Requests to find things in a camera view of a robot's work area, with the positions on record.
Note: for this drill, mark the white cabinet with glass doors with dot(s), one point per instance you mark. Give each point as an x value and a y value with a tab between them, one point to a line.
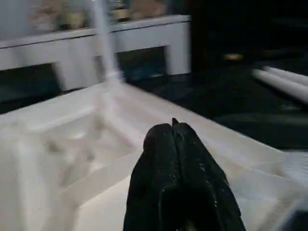
144	31

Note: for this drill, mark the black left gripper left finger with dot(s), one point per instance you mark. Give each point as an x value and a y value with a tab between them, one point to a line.
154	183

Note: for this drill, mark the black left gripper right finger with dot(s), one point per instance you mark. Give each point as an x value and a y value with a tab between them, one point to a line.
207	187

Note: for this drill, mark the black backdrop cloth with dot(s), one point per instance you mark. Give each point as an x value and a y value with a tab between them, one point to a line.
252	29

